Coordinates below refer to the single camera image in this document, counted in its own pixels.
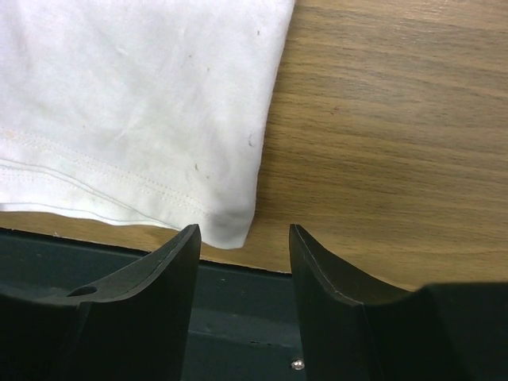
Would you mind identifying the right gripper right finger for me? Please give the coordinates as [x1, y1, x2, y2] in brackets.
[289, 225, 507, 380]

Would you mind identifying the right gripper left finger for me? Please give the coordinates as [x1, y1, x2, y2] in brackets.
[1, 225, 201, 380]

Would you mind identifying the white t shirt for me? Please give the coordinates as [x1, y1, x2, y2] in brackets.
[1, 1, 294, 249]

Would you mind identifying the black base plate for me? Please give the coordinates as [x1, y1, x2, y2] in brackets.
[1, 229, 306, 380]

